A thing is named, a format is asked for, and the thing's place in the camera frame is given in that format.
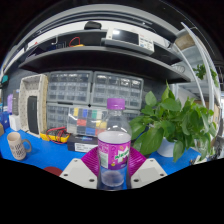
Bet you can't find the clear bottle with purple label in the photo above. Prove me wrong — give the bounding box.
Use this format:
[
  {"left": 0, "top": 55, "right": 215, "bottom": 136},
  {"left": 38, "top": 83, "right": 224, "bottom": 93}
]
[{"left": 96, "top": 97, "right": 133, "bottom": 192}]

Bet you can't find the black device on shelf top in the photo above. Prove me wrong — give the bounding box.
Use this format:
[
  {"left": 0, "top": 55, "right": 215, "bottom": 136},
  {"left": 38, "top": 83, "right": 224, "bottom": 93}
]
[{"left": 83, "top": 20, "right": 103, "bottom": 31}]

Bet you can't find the green potted plant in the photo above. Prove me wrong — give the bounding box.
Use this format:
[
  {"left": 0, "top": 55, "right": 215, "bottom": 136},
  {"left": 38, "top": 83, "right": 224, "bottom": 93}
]
[{"left": 129, "top": 80, "right": 218, "bottom": 163}]

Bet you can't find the clear box with colourful parts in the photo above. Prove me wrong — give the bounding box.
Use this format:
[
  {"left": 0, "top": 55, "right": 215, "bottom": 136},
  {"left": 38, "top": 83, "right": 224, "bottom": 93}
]
[{"left": 66, "top": 106, "right": 109, "bottom": 137}]

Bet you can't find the black box with white label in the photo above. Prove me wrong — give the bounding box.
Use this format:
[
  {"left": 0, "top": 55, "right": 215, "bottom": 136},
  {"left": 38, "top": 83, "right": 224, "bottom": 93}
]
[{"left": 67, "top": 133, "right": 100, "bottom": 154}]

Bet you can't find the black rectangular speaker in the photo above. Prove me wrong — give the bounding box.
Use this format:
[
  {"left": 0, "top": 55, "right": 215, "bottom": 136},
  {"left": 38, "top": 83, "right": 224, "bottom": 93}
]
[{"left": 26, "top": 95, "right": 40, "bottom": 135}]

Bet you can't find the white oscilloscope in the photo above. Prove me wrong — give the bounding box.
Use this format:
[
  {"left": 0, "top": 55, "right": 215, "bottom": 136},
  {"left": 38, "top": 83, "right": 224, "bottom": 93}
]
[{"left": 105, "top": 27, "right": 156, "bottom": 54}]

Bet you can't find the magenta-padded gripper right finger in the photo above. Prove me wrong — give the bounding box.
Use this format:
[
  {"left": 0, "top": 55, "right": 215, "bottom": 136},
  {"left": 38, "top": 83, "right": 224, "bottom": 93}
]
[{"left": 126, "top": 146, "right": 168, "bottom": 189}]

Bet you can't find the blue box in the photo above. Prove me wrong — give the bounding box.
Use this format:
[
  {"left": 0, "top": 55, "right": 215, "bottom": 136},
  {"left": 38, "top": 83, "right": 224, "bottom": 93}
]
[{"left": 0, "top": 111, "right": 11, "bottom": 131}]

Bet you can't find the small white box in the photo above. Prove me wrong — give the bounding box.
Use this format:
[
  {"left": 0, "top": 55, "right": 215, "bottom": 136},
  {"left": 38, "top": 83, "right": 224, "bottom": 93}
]
[{"left": 8, "top": 114, "right": 22, "bottom": 132}]

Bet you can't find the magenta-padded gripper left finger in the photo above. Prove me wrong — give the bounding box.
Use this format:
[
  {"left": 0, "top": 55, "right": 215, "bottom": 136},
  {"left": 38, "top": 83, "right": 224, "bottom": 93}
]
[{"left": 59, "top": 146, "right": 101, "bottom": 190}]

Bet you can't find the white perforated tray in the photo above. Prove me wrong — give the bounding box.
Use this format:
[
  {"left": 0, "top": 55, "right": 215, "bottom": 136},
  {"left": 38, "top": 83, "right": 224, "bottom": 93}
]
[{"left": 18, "top": 73, "right": 49, "bottom": 138}]

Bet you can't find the dark grey upright box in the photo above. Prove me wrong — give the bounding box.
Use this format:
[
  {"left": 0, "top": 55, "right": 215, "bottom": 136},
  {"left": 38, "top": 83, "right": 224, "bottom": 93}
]
[{"left": 12, "top": 89, "right": 21, "bottom": 116}]

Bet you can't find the beige patterned mug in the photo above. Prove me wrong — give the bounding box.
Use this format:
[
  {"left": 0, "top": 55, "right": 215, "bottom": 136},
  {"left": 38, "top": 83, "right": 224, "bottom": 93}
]
[{"left": 6, "top": 131, "right": 33, "bottom": 161}]

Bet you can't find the white shelf unit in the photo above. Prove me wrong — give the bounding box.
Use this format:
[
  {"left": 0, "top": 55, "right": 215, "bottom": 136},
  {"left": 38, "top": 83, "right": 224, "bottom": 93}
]
[{"left": 173, "top": 21, "right": 224, "bottom": 154}]

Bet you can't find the yellow tool with red cable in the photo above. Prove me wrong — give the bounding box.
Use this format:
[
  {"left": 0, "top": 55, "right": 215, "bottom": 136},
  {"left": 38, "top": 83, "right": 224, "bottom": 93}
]
[{"left": 68, "top": 36, "right": 85, "bottom": 48}]

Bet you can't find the purple bag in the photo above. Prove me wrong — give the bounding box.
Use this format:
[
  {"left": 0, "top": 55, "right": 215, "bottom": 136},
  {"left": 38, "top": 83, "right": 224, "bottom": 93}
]
[{"left": 6, "top": 93, "right": 14, "bottom": 114}]

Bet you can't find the dark grey desk shelf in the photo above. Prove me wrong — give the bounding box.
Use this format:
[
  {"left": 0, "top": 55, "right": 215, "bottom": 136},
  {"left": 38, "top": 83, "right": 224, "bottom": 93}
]
[{"left": 18, "top": 29, "right": 192, "bottom": 84}]

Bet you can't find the yellow multimeter with red leads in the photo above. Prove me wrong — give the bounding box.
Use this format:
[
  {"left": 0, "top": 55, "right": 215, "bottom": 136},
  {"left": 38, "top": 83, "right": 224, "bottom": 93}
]
[{"left": 39, "top": 126, "right": 72, "bottom": 145}]

